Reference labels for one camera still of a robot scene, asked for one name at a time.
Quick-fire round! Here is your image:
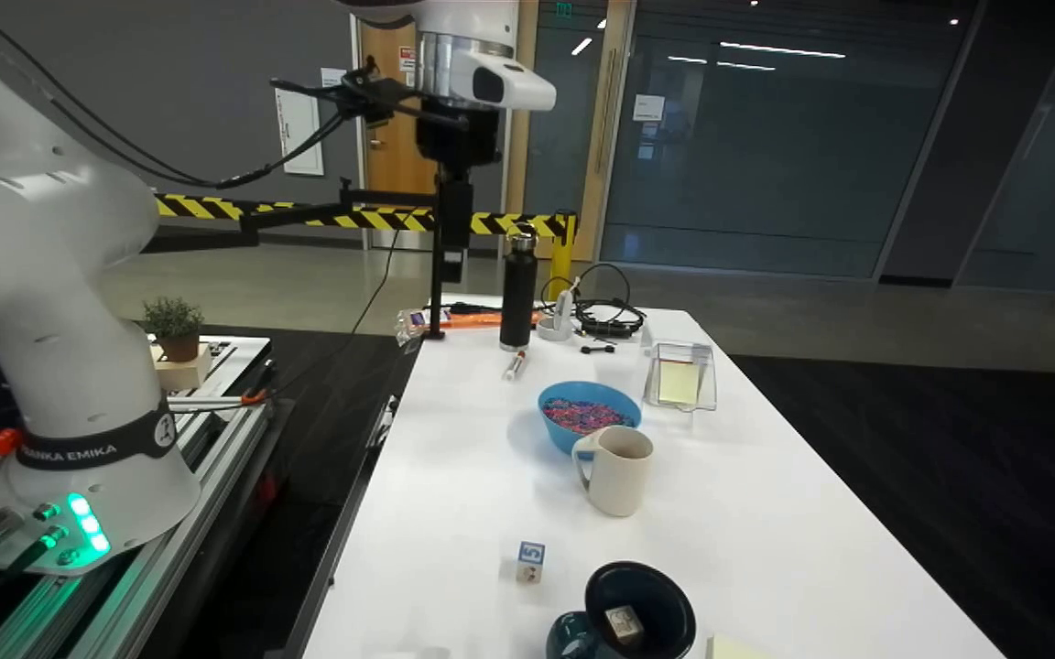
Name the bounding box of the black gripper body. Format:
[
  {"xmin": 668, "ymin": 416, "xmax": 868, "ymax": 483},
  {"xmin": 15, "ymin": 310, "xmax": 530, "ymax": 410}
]
[{"xmin": 413, "ymin": 95, "xmax": 507, "ymax": 174}]

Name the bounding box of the wooden door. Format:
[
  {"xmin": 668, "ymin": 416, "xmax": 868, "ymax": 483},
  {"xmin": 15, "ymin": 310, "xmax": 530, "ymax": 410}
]
[{"xmin": 356, "ymin": 13, "xmax": 439, "ymax": 198}]

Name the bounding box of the black water bottle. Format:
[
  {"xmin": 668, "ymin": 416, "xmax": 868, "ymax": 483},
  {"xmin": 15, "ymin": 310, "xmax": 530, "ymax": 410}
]
[{"xmin": 500, "ymin": 232, "xmax": 541, "ymax": 353}]

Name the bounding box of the orange tool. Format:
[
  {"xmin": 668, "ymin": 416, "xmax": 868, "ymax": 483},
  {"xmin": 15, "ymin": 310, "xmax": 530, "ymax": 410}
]
[{"xmin": 448, "ymin": 307, "xmax": 550, "ymax": 334}]

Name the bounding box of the small labelled can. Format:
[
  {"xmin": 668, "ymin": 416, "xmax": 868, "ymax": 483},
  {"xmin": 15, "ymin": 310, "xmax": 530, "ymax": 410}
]
[{"xmin": 392, "ymin": 303, "xmax": 431, "ymax": 346}]

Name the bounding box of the clear plastic cup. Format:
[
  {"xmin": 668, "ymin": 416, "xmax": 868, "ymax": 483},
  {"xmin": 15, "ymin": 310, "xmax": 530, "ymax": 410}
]
[{"xmin": 539, "ymin": 288, "xmax": 579, "ymax": 343}]

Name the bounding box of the blue bowl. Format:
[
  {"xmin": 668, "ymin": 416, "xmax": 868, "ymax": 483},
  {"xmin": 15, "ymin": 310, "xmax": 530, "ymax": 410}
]
[{"xmin": 535, "ymin": 378, "xmax": 644, "ymax": 456}]

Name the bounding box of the yellow black caution barrier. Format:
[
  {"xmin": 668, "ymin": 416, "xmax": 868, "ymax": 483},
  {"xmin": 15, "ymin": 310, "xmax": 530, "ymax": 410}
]
[{"xmin": 153, "ymin": 190, "xmax": 579, "ymax": 246}]

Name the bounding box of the yellow sticky notes pad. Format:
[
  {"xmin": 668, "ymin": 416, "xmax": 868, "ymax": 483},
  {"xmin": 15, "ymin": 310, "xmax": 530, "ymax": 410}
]
[{"xmin": 651, "ymin": 364, "xmax": 705, "ymax": 410}]

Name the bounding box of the small potted green plant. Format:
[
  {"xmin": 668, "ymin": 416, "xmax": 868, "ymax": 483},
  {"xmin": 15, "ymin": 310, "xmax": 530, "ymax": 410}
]
[{"xmin": 135, "ymin": 294, "xmax": 211, "ymax": 394}]

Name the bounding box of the white ceramic mug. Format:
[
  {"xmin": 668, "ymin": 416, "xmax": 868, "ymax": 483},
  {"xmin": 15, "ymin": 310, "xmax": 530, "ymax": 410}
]
[{"xmin": 573, "ymin": 421, "xmax": 658, "ymax": 519}]

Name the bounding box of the small white blue cube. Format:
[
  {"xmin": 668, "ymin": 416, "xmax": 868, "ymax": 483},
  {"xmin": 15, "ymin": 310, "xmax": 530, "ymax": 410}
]
[{"xmin": 513, "ymin": 538, "xmax": 550, "ymax": 586}]

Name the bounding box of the beige block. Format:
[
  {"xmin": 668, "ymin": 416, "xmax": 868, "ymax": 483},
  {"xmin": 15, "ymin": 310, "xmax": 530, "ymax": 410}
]
[{"xmin": 605, "ymin": 603, "xmax": 649, "ymax": 647}]

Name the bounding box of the dark teal bowl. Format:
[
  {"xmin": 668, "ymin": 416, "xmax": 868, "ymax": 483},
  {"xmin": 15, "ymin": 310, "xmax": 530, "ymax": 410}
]
[{"xmin": 541, "ymin": 561, "xmax": 699, "ymax": 659}]

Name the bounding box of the loose yellow sticky note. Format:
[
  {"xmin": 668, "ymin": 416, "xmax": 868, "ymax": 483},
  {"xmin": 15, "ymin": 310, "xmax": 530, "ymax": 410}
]
[{"xmin": 708, "ymin": 634, "xmax": 776, "ymax": 659}]

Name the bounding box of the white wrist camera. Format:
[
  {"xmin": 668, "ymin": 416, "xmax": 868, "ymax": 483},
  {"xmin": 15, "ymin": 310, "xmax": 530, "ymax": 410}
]
[{"xmin": 465, "ymin": 52, "xmax": 559, "ymax": 116}]

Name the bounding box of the black camera stand pole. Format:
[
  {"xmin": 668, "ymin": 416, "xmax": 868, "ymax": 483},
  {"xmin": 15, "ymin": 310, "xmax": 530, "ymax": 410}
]
[{"xmin": 237, "ymin": 174, "xmax": 456, "ymax": 343}]

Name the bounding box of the yellow barrier post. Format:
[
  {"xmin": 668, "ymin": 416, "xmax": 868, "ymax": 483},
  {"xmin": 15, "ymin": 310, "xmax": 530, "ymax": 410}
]
[{"xmin": 541, "ymin": 212, "xmax": 581, "ymax": 296}]

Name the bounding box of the white paper wall sign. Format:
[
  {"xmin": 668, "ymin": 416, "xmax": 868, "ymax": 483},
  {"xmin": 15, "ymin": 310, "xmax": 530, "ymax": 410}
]
[{"xmin": 273, "ymin": 80, "xmax": 330, "ymax": 180}]

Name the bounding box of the black cables and mount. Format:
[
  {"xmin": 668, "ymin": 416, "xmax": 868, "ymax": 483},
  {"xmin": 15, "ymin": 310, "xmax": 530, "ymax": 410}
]
[{"xmin": 573, "ymin": 261, "xmax": 649, "ymax": 343}]

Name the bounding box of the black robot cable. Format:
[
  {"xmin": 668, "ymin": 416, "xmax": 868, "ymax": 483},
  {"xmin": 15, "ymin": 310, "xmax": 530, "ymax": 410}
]
[{"xmin": 0, "ymin": 0, "xmax": 424, "ymax": 193}]

